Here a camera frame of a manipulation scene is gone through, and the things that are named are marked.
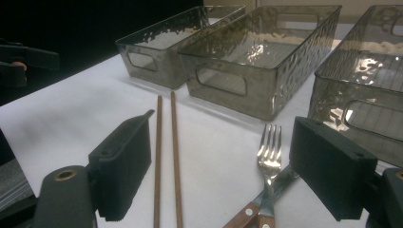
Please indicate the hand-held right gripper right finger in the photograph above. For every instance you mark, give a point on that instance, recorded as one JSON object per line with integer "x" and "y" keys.
{"x": 329, "y": 171}

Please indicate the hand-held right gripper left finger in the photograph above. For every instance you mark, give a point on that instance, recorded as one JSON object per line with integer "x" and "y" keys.
{"x": 123, "y": 164}

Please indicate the brown wooden chopstick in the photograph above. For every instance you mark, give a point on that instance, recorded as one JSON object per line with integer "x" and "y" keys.
{"x": 158, "y": 158}
{"x": 176, "y": 158}

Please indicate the smoky transparent plastic bin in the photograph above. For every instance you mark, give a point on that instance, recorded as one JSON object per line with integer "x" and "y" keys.
{"x": 171, "y": 76}
{"x": 329, "y": 95}
{"x": 259, "y": 101}

